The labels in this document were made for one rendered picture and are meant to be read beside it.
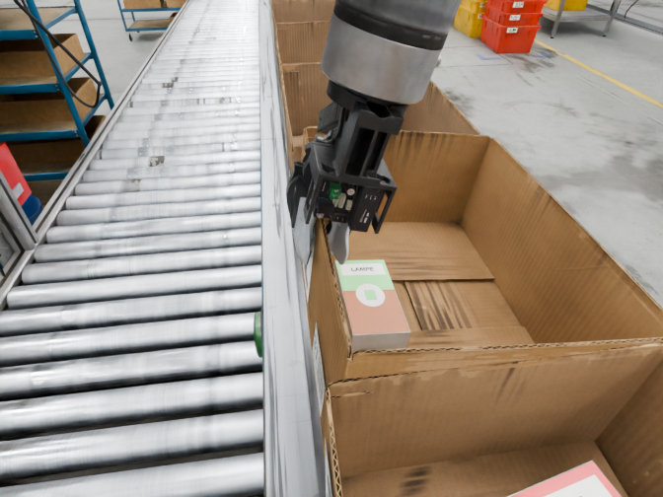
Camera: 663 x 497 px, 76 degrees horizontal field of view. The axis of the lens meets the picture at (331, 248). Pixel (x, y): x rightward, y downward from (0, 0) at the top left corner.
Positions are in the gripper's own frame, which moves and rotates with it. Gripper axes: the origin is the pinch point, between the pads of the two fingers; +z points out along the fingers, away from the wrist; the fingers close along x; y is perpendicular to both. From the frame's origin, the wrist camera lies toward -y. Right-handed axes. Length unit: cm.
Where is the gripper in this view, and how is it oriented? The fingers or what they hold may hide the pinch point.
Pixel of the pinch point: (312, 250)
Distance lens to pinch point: 49.3
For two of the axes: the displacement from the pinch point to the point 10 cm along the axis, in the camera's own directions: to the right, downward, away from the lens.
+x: 9.6, 1.2, 2.7
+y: 1.3, 6.3, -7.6
